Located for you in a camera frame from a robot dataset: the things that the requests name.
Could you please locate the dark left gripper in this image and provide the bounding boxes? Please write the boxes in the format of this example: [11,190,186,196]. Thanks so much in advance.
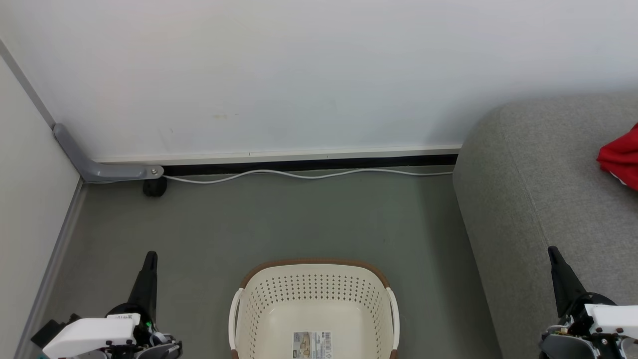
[106,251,158,346]

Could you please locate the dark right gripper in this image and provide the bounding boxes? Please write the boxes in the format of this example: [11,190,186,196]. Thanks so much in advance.
[548,246,617,336]

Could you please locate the red garment white stripes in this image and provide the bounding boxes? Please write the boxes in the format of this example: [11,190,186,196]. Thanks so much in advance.
[597,123,638,192]

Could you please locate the grey fabric sofa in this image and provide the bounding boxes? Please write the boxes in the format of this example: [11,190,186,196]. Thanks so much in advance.
[453,92,638,359]

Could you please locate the black round foot caster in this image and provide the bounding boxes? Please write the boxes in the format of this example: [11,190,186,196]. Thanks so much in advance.
[143,177,167,197]

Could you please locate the cream perforated laundry basket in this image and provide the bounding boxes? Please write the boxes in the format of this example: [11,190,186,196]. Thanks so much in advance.
[228,258,400,359]

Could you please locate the paper barcode sticker label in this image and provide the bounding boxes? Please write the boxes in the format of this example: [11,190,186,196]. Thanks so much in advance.
[293,331,333,359]

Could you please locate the white baseboard trim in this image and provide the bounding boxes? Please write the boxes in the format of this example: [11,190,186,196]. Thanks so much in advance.
[92,144,462,166]

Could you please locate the grey metal partition foot bracket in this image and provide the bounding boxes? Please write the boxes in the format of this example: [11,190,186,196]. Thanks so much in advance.
[52,123,164,183]

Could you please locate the white floor cable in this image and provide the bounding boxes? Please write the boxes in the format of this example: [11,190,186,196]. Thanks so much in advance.
[162,169,454,184]

